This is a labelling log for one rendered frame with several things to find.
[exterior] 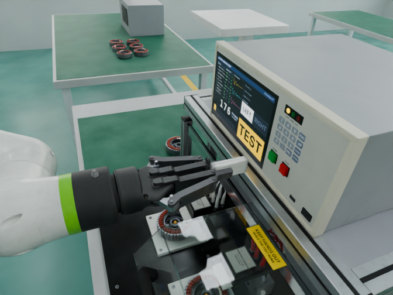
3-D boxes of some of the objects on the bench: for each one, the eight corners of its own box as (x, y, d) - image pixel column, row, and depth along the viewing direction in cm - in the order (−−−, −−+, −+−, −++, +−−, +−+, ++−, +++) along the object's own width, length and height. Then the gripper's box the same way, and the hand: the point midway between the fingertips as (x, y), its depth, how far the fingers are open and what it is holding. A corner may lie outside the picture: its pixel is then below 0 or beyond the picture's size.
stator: (186, 159, 124) (186, 152, 122) (161, 153, 126) (161, 146, 124) (194, 145, 133) (195, 138, 130) (171, 140, 135) (171, 133, 133)
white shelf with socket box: (213, 122, 151) (221, 28, 124) (188, 91, 178) (190, 10, 151) (270, 112, 162) (289, 25, 135) (238, 85, 189) (249, 9, 163)
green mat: (89, 204, 101) (89, 203, 101) (77, 119, 146) (77, 118, 146) (306, 153, 132) (306, 153, 132) (241, 95, 177) (241, 95, 177)
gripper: (111, 184, 54) (227, 158, 62) (125, 240, 44) (260, 202, 52) (106, 151, 49) (231, 129, 57) (120, 206, 40) (268, 170, 47)
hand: (228, 167), depth 53 cm, fingers closed
